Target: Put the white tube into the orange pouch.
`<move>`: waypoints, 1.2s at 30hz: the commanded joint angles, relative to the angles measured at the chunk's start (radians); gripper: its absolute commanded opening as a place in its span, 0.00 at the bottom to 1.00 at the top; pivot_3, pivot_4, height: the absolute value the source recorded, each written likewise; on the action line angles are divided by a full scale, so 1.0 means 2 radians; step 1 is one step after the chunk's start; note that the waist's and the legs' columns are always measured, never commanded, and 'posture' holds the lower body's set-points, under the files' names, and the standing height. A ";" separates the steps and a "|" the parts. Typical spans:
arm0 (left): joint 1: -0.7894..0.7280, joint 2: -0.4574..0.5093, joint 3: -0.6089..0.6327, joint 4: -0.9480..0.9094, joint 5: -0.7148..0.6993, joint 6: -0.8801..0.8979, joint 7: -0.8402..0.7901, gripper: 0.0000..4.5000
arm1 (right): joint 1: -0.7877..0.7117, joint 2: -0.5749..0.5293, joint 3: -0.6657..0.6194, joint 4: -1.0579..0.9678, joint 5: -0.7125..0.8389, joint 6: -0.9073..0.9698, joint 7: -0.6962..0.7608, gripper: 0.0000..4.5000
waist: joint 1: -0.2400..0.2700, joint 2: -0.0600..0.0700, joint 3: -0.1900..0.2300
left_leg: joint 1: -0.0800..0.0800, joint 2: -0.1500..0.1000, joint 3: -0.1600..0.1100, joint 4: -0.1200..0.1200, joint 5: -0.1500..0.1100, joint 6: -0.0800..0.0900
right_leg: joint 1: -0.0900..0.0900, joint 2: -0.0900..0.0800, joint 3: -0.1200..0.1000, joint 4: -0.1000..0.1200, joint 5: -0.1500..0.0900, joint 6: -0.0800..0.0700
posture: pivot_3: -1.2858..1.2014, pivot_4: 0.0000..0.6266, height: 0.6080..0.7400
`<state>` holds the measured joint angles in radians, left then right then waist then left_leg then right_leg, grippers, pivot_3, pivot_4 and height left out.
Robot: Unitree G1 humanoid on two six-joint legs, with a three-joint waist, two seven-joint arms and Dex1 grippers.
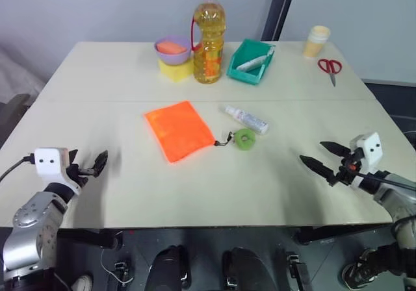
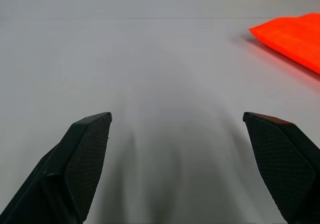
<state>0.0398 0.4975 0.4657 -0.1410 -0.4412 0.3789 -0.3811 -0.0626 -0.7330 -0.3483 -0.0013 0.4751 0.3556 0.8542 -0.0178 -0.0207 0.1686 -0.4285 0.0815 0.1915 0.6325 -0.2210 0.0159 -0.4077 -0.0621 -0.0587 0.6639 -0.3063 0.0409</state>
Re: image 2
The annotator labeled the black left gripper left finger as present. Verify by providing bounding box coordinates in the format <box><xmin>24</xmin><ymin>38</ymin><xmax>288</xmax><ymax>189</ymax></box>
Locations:
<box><xmin>0</xmin><ymin>111</ymin><xmax>113</xmax><ymax>224</ymax></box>

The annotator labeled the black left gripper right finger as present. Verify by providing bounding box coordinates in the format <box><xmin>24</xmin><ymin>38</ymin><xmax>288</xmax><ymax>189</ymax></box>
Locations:
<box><xmin>242</xmin><ymin>111</ymin><xmax>320</xmax><ymax>224</ymax></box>

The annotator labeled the orange cloth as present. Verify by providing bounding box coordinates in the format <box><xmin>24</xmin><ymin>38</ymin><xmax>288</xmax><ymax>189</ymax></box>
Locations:
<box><xmin>248</xmin><ymin>12</ymin><xmax>320</xmax><ymax>76</ymax></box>

